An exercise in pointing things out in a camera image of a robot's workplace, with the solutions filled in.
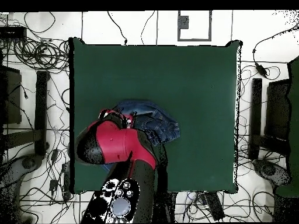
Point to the small black power adapter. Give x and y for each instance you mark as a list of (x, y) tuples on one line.
[(53, 185), (55, 155)]

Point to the black flat box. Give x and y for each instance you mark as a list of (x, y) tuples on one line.
[(276, 109), (11, 98)]

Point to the dark green tablecloth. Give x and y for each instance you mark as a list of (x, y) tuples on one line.
[(198, 81)]

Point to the black stand base bars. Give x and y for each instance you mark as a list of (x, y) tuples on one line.
[(256, 112), (41, 112)]

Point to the long black power strip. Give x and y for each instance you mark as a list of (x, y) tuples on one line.
[(216, 206)]

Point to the small grey square plate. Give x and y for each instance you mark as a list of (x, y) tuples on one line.
[(183, 22)]

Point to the green cloth on neighbouring table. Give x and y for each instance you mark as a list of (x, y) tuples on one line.
[(294, 105)]

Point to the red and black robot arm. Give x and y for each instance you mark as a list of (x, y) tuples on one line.
[(114, 142)]

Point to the blue denim jeans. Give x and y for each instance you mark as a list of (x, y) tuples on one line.
[(154, 121)]

